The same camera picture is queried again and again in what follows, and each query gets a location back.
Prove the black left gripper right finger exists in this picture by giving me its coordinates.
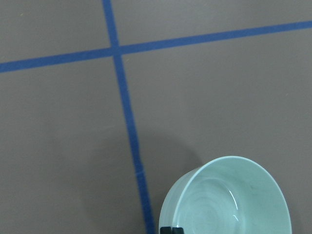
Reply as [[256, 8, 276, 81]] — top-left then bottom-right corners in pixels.
[[172, 227, 184, 234]]

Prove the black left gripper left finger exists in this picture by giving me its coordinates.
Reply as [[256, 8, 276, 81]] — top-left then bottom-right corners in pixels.
[[159, 227, 172, 234]]

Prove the light green ceramic bowl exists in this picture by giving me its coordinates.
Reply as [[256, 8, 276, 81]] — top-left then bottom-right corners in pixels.
[[158, 156, 292, 234]]

